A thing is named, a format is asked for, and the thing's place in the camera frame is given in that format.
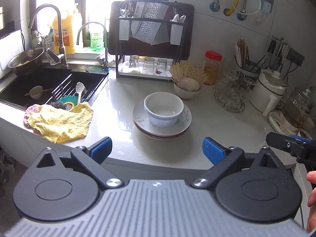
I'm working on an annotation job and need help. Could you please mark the white leaf pattern plate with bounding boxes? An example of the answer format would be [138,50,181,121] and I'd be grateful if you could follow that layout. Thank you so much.
[132,100,192,139]

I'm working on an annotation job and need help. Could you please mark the large white bowl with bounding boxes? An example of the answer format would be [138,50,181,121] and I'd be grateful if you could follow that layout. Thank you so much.
[144,92,184,128]

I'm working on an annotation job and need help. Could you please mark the right hand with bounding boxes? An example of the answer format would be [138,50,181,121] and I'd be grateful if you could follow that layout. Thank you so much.
[306,171,316,232]

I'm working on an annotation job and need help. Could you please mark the small dish with spices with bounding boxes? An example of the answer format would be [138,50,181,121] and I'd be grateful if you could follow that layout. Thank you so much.
[297,129,312,140]

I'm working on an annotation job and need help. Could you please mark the glass kettle on base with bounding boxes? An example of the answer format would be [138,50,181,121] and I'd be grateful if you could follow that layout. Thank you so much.
[268,88,315,135]

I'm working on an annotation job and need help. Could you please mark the yellow dish cloth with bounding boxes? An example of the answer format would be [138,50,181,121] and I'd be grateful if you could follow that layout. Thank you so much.
[24,102,93,143]

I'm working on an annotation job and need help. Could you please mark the white spoon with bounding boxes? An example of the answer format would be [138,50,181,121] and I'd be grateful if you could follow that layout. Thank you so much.
[75,82,85,105]

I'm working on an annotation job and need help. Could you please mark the black sink drying rack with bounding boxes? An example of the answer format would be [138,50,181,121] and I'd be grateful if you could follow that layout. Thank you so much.
[46,72,109,105]

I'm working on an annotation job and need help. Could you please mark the white electric cooker pot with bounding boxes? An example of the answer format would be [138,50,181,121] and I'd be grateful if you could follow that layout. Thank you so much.
[250,70,288,117]

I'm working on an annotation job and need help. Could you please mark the bowl of garlic and noodles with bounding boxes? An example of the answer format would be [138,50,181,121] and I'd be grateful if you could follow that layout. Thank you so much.
[170,60,208,100]

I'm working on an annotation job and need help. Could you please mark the small chrome faucet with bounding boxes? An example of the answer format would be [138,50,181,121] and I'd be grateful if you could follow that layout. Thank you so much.
[76,22,110,71]

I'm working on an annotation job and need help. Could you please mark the bowl with chopsticks in sink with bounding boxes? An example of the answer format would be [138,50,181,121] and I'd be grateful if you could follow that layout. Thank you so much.
[25,86,53,100]

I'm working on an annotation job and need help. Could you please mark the chopstick holder with chopsticks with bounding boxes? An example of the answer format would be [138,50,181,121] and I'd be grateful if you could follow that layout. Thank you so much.
[234,39,260,80]

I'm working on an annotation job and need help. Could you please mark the red lid glass jar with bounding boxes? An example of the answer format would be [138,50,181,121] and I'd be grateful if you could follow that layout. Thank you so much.
[202,50,223,86]

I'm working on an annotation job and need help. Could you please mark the glass tumbler left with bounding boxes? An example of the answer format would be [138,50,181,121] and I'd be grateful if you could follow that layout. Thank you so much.
[129,55,139,71]

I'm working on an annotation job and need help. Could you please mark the glass tumbler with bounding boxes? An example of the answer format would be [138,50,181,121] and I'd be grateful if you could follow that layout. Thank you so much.
[142,57,155,75]
[155,58,168,76]
[129,55,139,71]

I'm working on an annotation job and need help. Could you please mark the glass tumbler right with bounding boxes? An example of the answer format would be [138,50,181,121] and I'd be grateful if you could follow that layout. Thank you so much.
[155,58,168,76]

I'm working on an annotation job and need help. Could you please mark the glass tumbler middle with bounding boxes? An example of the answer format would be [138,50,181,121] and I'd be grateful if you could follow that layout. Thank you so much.
[142,57,155,75]

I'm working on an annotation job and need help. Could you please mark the tall chrome faucet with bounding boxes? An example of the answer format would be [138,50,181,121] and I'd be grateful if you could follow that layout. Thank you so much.
[27,4,70,68]

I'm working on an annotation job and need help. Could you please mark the hanging utensils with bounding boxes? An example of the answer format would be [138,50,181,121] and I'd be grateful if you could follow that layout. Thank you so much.
[250,36,290,73]

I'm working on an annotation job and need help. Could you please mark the green soap bottle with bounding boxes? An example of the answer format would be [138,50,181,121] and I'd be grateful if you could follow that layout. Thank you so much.
[89,25,104,51]

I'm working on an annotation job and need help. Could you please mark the stainless steel bowl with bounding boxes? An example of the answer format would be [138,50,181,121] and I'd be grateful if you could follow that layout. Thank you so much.
[8,47,45,76]

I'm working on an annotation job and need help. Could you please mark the yellow detergent bottle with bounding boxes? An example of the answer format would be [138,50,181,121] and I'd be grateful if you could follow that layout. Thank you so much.
[53,11,75,55]

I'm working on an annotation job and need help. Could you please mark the black knife rack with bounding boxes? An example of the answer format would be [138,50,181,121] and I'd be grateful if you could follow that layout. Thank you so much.
[115,0,188,80]

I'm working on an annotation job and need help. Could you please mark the white cutting board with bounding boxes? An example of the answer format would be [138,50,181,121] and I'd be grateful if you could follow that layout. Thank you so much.
[0,30,24,72]

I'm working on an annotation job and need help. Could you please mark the wire rack with glass cups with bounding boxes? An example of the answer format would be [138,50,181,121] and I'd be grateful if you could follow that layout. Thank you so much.
[214,71,255,112]

